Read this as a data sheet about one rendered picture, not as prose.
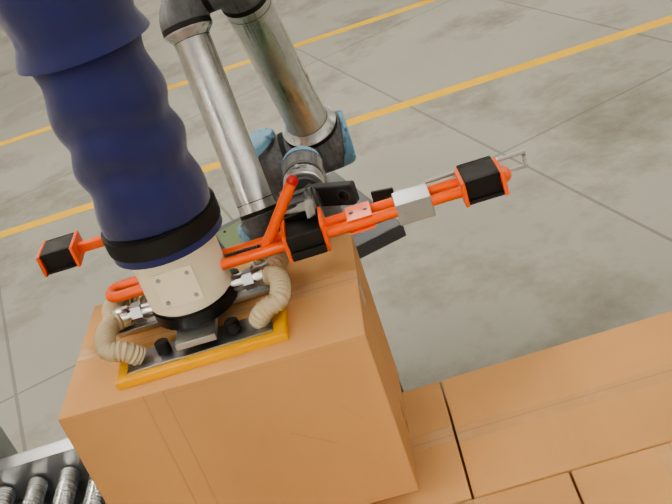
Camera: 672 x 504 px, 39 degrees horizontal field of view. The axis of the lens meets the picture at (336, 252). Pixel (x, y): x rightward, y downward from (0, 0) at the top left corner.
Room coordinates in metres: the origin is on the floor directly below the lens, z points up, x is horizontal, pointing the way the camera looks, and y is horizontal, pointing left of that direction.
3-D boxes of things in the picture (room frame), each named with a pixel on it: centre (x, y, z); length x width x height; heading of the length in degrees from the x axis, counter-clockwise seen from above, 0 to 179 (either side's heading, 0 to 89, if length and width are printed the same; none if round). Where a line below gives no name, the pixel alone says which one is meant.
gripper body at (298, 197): (1.76, 0.03, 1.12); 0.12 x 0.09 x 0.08; 174
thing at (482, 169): (1.59, -0.30, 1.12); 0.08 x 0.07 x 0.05; 85
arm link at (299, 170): (1.84, 0.02, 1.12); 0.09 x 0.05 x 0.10; 84
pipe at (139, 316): (1.64, 0.29, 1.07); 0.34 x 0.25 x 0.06; 85
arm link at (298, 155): (1.93, 0.01, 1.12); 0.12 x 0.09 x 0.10; 174
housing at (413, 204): (1.60, -0.17, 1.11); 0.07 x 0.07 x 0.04; 85
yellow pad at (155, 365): (1.55, 0.30, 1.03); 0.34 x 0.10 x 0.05; 85
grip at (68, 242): (1.93, 0.57, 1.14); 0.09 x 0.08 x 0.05; 175
